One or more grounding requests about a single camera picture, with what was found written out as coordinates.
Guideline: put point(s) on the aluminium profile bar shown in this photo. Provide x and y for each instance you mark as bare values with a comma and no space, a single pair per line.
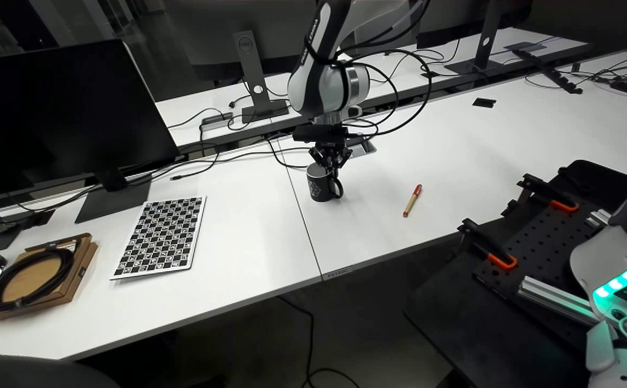
549,297

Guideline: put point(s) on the black monitor stand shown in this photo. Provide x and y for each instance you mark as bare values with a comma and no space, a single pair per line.
487,35

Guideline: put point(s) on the black computer monitor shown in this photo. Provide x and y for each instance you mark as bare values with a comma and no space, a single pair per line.
60,121

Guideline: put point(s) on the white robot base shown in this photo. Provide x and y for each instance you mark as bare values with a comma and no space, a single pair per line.
615,259

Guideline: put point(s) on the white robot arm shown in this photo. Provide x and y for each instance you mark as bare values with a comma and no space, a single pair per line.
326,86

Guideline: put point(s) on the black white checkerboard sheet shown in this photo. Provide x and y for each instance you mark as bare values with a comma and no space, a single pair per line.
159,236

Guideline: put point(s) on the small black flat device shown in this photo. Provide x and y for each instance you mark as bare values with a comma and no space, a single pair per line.
484,102

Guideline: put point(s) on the silver monitor stand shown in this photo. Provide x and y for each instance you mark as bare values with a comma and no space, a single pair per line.
250,71

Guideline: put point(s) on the black mounting plate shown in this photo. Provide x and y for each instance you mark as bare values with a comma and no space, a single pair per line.
542,244

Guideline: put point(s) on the dark monitor base plate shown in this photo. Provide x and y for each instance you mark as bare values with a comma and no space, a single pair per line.
110,202

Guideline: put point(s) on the red and tan marker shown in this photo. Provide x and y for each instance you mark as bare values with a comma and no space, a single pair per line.
413,202

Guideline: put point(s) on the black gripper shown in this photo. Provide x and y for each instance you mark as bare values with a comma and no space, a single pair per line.
327,141

